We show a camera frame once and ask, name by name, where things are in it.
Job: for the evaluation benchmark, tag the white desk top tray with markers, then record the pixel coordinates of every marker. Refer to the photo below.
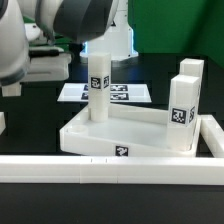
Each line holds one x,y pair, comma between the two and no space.
129,131

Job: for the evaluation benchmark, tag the white L-shaped fence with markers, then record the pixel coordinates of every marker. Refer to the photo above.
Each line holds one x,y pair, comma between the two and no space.
111,170

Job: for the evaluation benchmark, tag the white marker base plate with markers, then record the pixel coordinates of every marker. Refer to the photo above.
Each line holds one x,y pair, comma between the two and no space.
78,92

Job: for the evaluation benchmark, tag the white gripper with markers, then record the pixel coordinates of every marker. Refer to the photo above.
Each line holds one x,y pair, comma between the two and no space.
48,64

